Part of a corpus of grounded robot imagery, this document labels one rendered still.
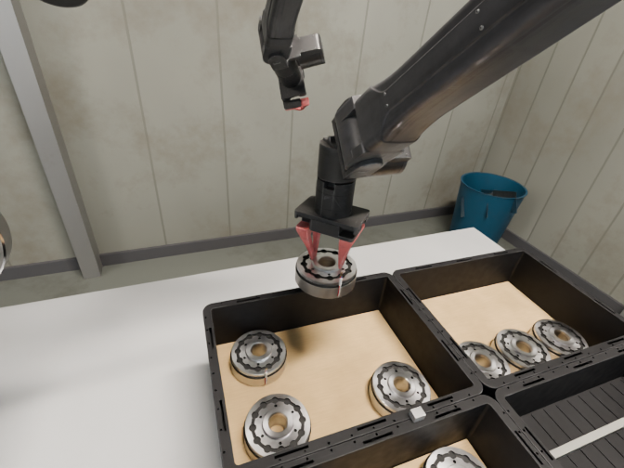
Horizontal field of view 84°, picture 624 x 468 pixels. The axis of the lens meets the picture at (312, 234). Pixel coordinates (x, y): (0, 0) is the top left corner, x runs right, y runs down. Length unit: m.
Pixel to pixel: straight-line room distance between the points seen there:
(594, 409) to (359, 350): 0.44
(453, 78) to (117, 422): 0.80
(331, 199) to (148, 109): 1.62
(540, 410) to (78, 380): 0.92
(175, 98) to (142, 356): 1.40
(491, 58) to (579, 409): 0.69
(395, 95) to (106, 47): 1.74
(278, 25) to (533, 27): 0.54
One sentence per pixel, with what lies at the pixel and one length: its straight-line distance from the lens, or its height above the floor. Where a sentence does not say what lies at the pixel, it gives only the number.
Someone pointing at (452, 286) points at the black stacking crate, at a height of 0.85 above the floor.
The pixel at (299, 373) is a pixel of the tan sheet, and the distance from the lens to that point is 0.70.
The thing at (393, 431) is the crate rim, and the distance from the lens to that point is 0.55.
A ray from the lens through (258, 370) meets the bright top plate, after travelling 0.66.
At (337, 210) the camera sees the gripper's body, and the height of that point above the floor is 1.16.
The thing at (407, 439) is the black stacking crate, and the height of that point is 0.91.
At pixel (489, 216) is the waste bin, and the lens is 2.57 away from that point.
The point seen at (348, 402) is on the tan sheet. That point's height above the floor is 0.83.
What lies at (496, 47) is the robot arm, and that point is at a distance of 0.29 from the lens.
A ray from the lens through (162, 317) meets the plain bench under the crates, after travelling 1.00.
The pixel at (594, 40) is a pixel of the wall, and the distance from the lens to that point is 2.83.
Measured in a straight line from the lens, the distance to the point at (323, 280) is 0.55.
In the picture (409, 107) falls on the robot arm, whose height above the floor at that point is 1.33.
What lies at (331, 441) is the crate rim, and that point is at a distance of 0.53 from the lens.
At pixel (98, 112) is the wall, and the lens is 2.05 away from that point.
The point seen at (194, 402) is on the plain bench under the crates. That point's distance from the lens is 0.83.
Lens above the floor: 1.40
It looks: 33 degrees down
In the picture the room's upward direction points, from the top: 6 degrees clockwise
